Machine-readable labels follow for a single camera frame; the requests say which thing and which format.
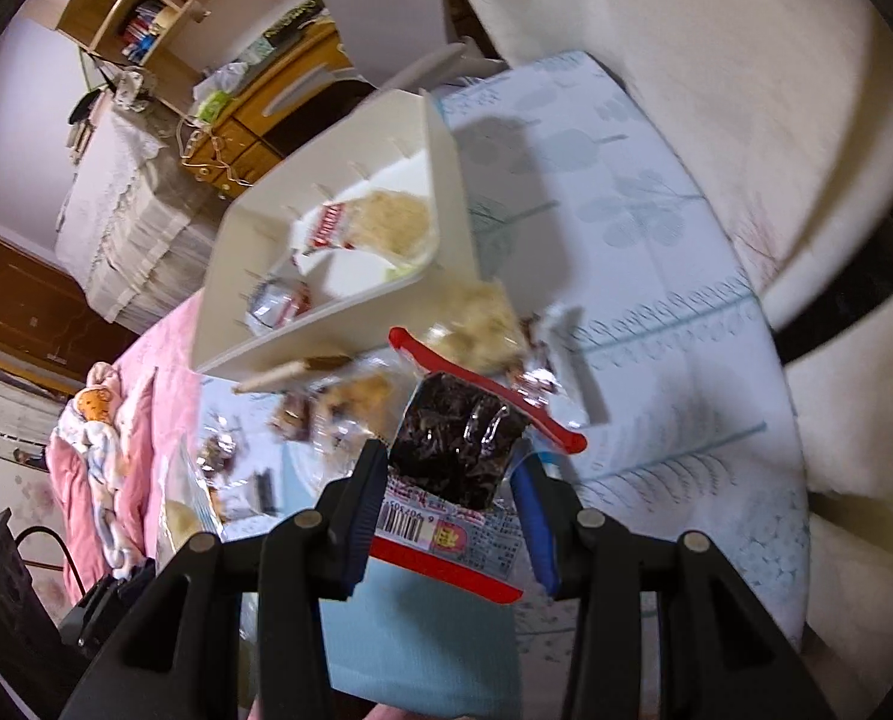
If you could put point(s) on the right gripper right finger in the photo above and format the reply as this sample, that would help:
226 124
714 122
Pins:
721 654

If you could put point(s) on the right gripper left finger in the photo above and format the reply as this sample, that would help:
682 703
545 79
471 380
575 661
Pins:
175 654

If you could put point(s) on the red black dried fruit packet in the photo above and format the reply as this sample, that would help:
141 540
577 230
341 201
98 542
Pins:
461 438

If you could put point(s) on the foil wrapped candy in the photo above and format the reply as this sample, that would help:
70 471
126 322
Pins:
216 455

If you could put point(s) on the patterned blanket on bed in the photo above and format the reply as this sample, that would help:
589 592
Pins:
89 424

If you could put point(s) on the pink bed quilt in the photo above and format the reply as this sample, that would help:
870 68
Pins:
162 399

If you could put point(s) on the clear bag of biscuits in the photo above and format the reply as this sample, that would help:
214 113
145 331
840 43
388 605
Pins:
338 416

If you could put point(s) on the beige soda cracker packet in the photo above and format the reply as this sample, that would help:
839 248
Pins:
283 375

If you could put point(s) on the brown wooden door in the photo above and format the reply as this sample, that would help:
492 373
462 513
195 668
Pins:
49 335

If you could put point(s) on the lace covered cabinet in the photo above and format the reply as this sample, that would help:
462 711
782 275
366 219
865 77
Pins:
136 230

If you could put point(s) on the white plastic storage bin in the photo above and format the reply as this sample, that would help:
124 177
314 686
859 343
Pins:
396 141

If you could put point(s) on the clear pack rice cracker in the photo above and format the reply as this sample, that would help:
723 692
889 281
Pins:
394 225

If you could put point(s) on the wooden desk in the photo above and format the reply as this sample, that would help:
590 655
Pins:
244 143

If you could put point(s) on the cream sofa cover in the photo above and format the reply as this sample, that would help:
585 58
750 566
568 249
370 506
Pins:
782 111

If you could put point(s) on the wooden bookshelf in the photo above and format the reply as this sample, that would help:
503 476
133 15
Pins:
178 41

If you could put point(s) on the grey office chair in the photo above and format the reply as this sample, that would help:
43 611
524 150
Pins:
392 44

